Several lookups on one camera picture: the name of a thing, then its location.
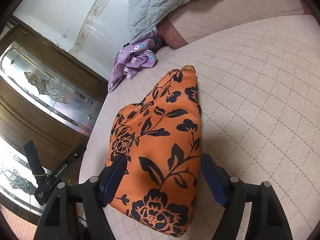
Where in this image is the pink bolster cushion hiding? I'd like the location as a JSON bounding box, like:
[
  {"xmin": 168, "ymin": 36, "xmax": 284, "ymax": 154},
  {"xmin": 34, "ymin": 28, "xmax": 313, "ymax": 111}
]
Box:
[{"xmin": 157, "ymin": 0, "xmax": 309, "ymax": 50}]

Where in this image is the wooden door with patterned glass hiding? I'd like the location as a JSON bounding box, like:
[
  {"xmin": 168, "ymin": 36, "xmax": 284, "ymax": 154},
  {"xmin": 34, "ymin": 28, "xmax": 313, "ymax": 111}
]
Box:
[{"xmin": 0, "ymin": 15, "xmax": 108, "ymax": 213}]

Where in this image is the grey quilted pillow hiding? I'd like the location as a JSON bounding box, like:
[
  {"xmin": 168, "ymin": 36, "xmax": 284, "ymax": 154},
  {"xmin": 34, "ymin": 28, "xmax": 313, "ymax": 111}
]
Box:
[{"xmin": 127, "ymin": 0, "xmax": 273, "ymax": 43}]

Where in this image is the orange black floral shirt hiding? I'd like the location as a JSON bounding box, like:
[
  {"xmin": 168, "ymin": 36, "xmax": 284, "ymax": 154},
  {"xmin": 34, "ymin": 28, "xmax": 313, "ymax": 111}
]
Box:
[{"xmin": 105, "ymin": 65, "xmax": 202, "ymax": 238}]

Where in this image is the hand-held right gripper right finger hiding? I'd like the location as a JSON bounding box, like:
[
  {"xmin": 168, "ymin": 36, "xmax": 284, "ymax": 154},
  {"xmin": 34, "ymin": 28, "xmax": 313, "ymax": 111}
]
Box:
[{"xmin": 201, "ymin": 154, "xmax": 288, "ymax": 240}]

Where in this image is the purple floral cloth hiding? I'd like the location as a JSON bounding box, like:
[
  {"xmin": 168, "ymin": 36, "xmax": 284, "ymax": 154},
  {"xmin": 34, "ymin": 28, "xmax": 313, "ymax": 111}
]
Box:
[{"xmin": 108, "ymin": 36, "xmax": 157, "ymax": 92}]

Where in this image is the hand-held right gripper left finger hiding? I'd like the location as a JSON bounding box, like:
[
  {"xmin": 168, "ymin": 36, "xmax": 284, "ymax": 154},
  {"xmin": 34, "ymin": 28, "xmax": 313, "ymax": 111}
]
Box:
[{"xmin": 34, "ymin": 154, "xmax": 128, "ymax": 240}]

